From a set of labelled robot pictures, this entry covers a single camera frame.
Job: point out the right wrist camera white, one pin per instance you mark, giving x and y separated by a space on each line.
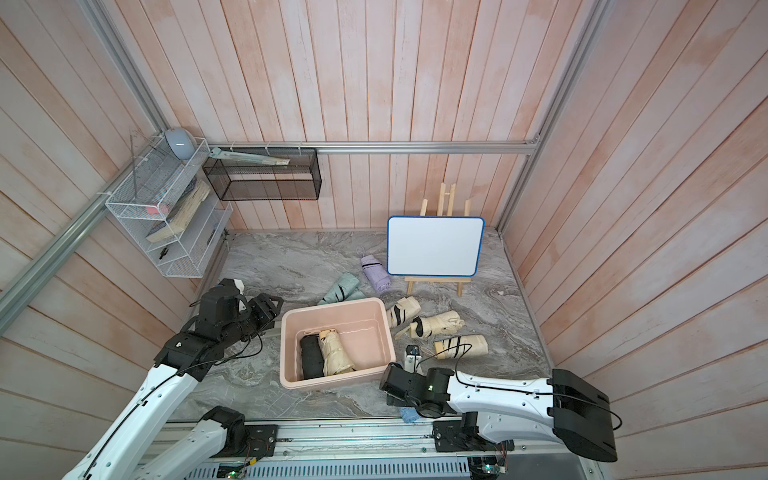
412 358

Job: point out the plain beige umbrella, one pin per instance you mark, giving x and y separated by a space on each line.
337 361

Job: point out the purple folded umbrella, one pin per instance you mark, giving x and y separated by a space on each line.
376 273

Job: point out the green folded umbrella upper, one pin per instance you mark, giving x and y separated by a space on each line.
346 284

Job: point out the beige umbrella black stripes small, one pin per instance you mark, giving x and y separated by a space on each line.
404 311

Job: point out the black mesh wall basket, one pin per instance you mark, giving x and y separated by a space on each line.
301 180

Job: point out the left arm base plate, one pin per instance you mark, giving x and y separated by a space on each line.
251 441

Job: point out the beige umbrella black band middle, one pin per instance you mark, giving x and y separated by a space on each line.
446 323

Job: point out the book on wire shelf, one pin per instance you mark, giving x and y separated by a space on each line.
182 213

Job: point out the blue umbrella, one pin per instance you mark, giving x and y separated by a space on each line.
409 415

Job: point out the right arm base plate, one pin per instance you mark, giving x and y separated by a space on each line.
463 435

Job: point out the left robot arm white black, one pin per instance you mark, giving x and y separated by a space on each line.
180 366

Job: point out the green flat item on basket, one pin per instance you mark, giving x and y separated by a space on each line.
247 159

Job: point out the beige striped umbrella right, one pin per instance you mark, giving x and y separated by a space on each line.
469 346

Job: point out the grey round speaker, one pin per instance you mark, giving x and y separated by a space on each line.
181 142

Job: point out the whiteboard blue frame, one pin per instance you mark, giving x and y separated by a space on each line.
428 246

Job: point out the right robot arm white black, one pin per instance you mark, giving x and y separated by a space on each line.
563 407

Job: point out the white wire shelf rack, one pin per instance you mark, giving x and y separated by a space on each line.
170 210

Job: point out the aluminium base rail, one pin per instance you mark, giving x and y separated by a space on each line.
380 449

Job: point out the green folded umbrella lower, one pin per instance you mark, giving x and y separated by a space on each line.
356 295

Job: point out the pink plastic storage box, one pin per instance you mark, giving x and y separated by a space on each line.
365 334

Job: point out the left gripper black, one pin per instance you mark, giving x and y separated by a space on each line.
266 311

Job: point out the green folded umbrella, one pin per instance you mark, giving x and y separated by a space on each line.
346 284
356 295

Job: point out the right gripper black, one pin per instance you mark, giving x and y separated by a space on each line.
394 401

